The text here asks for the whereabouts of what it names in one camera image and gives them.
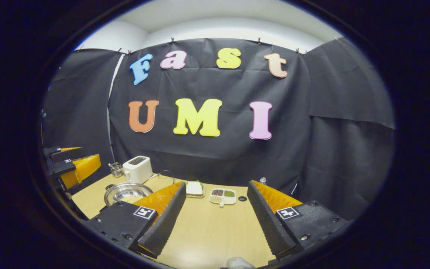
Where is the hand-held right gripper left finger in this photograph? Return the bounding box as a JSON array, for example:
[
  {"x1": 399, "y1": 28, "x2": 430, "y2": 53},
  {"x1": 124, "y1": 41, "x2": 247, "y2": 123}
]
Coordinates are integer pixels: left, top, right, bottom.
[{"x1": 87, "y1": 181, "x2": 187, "y2": 259}]

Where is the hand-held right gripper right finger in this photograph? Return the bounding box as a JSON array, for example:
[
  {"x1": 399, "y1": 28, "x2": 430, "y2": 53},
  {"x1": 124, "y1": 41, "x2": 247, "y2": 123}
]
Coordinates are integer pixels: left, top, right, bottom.
[{"x1": 247, "y1": 180, "x2": 350, "y2": 259}]

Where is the stainless steel pot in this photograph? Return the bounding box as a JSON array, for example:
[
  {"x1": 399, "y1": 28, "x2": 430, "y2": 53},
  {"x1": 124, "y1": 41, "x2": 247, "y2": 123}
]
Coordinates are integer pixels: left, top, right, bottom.
[{"x1": 104, "y1": 182, "x2": 153, "y2": 207}]

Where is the pile of soybeans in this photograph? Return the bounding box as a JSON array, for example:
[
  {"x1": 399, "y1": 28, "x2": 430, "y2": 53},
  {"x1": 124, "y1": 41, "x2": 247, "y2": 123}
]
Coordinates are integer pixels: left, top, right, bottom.
[{"x1": 120, "y1": 194, "x2": 144, "y2": 204}]

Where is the pale green sandwich plate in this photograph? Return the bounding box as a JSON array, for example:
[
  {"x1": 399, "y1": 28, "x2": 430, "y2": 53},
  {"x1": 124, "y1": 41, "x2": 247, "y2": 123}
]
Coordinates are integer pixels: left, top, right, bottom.
[{"x1": 185, "y1": 181, "x2": 206, "y2": 198}]

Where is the white divided bean tray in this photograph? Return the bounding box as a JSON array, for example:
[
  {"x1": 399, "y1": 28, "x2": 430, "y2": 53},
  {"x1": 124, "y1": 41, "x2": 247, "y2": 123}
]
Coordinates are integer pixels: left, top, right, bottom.
[{"x1": 209, "y1": 188, "x2": 237, "y2": 207}]

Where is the white toaster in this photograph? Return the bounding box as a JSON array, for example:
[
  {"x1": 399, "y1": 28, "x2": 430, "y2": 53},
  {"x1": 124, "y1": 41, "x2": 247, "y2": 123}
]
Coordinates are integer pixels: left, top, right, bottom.
[{"x1": 122, "y1": 156, "x2": 153, "y2": 184}]

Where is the small glass wire holder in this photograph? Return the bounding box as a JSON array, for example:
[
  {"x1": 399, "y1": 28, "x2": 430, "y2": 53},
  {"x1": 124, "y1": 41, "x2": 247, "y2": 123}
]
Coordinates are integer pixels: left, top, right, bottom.
[{"x1": 108, "y1": 162, "x2": 124, "y2": 178}]

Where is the black toaster cable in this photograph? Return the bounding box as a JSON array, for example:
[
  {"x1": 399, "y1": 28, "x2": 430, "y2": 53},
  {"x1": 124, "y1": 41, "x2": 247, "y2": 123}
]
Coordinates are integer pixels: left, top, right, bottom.
[{"x1": 152, "y1": 170, "x2": 175, "y2": 185}]

